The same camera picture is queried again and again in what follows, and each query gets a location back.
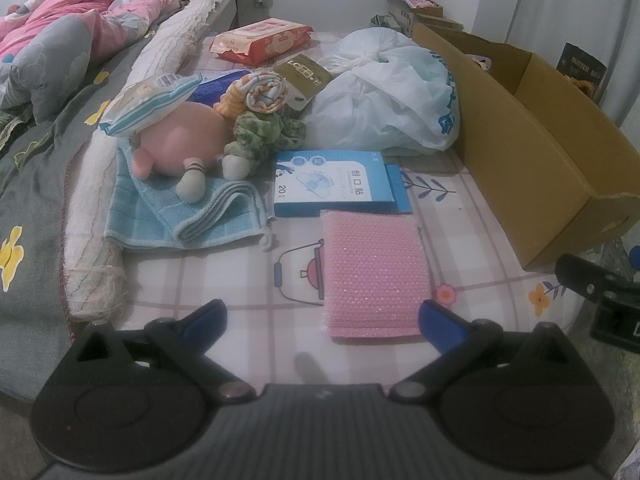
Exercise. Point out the pink patterned quilt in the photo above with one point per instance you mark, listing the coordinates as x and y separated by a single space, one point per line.
112 24

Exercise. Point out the small open cardboard box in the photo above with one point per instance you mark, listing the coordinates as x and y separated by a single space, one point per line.
402 15

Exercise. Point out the pink plush pig toy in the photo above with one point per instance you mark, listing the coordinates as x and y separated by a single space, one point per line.
185 144

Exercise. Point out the pink sponge cloth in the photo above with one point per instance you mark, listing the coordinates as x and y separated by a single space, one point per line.
375 275

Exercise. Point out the black snack bag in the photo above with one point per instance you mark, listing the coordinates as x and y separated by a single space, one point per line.
582 69

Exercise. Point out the grey cloud pillow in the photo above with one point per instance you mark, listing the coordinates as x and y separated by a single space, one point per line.
50 69

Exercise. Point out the dark blue packet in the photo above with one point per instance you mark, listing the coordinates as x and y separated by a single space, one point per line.
209 92

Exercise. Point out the blue towel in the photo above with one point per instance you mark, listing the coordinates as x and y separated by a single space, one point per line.
149 215

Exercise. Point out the white plastic bag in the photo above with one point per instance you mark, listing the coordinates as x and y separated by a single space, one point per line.
387 94

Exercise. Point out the orange striped socks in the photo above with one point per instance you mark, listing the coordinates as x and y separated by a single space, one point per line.
261 92

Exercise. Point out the yellow blue tissue pack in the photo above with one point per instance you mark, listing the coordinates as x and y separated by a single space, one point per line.
146 103

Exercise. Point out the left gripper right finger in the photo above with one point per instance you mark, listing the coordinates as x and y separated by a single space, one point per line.
461 344

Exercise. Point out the olive green packet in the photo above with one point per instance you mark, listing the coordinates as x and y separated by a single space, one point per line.
305 78

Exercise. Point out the red wet wipes pack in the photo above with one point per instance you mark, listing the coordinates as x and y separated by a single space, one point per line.
259 42

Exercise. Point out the green floral scrunchie cloth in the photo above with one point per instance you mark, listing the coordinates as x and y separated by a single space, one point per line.
256 137

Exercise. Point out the large cardboard box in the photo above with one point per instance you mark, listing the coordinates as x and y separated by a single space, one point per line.
558 174

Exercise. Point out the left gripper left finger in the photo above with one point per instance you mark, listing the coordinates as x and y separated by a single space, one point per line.
181 347

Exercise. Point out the blue bandage box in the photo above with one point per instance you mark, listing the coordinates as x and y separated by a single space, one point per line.
309 182

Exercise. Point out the white curtain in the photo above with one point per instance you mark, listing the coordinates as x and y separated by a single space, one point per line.
606 29

